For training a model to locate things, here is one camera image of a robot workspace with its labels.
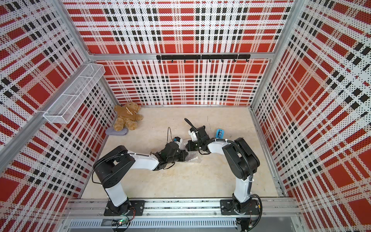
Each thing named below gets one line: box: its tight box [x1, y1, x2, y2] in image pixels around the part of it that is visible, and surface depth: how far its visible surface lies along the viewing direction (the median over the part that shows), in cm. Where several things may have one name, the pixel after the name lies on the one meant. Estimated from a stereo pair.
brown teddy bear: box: [113, 101, 144, 132], surface depth 109 cm
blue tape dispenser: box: [215, 128, 225, 139], surface depth 102 cm
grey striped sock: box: [105, 127, 129, 136], surface depth 103 cm
